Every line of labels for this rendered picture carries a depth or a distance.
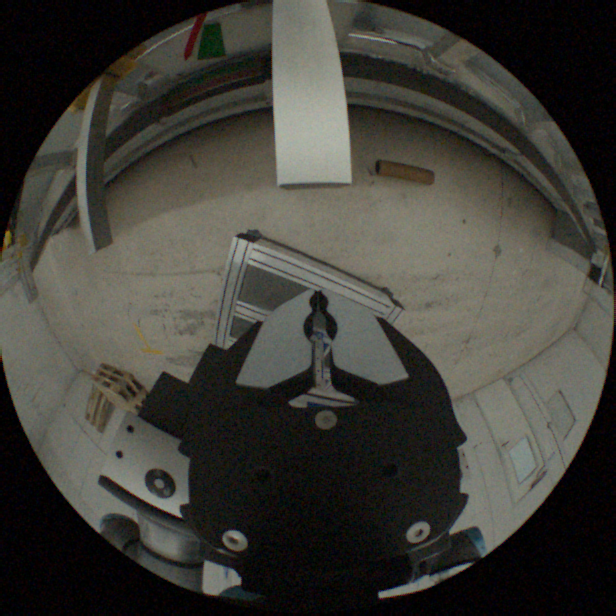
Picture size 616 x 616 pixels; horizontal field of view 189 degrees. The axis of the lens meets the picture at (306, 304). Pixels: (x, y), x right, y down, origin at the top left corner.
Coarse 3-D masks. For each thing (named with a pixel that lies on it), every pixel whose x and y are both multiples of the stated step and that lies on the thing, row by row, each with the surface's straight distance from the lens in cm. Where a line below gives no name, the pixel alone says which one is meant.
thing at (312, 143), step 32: (288, 0) 17; (320, 0) 17; (288, 32) 13; (320, 32) 13; (288, 64) 11; (320, 64) 11; (288, 96) 9; (320, 96) 9; (288, 128) 9; (320, 128) 9; (288, 160) 8; (320, 160) 8
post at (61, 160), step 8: (64, 152) 64; (72, 152) 65; (40, 160) 62; (48, 160) 62; (56, 160) 62; (64, 160) 63; (72, 160) 64; (32, 168) 61; (40, 168) 61; (48, 168) 62; (56, 168) 64; (64, 168) 66; (32, 176) 63
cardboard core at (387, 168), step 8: (376, 160) 99; (384, 160) 97; (376, 168) 100; (384, 168) 94; (392, 168) 96; (400, 168) 97; (408, 168) 100; (416, 168) 103; (392, 176) 98; (400, 176) 99; (408, 176) 100; (416, 176) 102; (424, 176) 104; (432, 176) 107
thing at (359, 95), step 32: (352, 0) 56; (160, 32) 60; (416, 32) 63; (480, 64) 73; (256, 96) 96; (352, 96) 94; (384, 96) 99; (64, 128) 88; (160, 128) 112; (192, 128) 116; (448, 128) 120; (128, 160) 134; (512, 160) 156; (32, 192) 130; (544, 192) 212; (32, 224) 185; (64, 224) 245
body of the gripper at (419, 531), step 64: (256, 448) 5; (320, 448) 5; (384, 448) 5; (448, 448) 6; (192, 512) 6; (256, 512) 5; (320, 512) 5; (384, 512) 5; (448, 512) 6; (256, 576) 5; (320, 576) 5; (384, 576) 5
